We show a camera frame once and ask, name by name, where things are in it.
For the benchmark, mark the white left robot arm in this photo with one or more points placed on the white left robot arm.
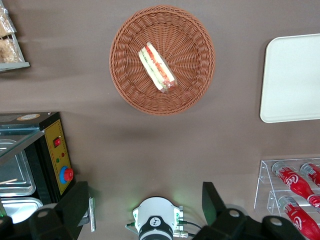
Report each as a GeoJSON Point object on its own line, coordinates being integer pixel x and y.
{"type": "Point", "coordinates": [155, 212]}

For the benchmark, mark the beige plastic serving tray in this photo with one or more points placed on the beige plastic serving tray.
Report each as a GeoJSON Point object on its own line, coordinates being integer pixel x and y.
{"type": "Point", "coordinates": [292, 80]}

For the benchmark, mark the triangle sandwich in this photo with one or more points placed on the triangle sandwich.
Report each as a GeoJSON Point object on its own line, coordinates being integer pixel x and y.
{"type": "Point", "coordinates": [157, 66]}

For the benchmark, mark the round brown wicker basket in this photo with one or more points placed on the round brown wicker basket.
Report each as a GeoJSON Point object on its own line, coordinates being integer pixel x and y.
{"type": "Point", "coordinates": [185, 35]}

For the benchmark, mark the thin wooden skewer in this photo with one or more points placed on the thin wooden skewer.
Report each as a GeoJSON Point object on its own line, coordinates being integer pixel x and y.
{"type": "Point", "coordinates": [8, 181]}

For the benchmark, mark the steel warmer pan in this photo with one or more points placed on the steel warmer pan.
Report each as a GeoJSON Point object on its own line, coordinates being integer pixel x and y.
{"type": "Point", "coordinates": [17, 172]}
{"type": "Point", "coordinates": [22, 207]}

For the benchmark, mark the clear acrylic bottle rack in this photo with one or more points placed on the clear acrylic bottle rack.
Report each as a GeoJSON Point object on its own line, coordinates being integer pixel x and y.
{"type": "Point", "coordinates": [265, 190]}

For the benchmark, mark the black glass food warmer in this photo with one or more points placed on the black glass food warmer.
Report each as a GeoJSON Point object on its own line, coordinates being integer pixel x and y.
{"type": "Point", "coordinates": [53, 140]}

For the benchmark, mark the grey snack tray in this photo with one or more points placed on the grey snack tray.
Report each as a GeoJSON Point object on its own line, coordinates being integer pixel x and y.
{"type": "Point", "coordinates": [15, 65]}

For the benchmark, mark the clear rice cracker packet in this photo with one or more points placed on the clear rice cracker packet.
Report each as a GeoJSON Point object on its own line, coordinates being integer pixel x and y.
{"type": "Point", "coordinates": [10, 51]}
{"type": "Point", "coordinates": [5, 22]}

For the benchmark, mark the silver warmer drawer front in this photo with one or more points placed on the silver warmer drawer front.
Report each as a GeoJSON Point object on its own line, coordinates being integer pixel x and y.
{"type": "Point", "coordinates": [92, 215]}

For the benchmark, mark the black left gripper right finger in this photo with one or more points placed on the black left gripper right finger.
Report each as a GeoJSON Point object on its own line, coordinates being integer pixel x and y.
{"type": "Point", "coordinates": [225, 222]}

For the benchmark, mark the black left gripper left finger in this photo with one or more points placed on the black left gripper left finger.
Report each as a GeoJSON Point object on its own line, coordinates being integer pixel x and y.
{"type": "Point", "coordinates": [65, 215]}

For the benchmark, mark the red cola bottle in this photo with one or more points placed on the red cola bottle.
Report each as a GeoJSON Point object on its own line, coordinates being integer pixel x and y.
{"type": "Point", "coordinates": [313, 172]}
{"type": "Point", "coordinates": [295, 182]}
{"type": "Point", "coordinates": [300, 220]}

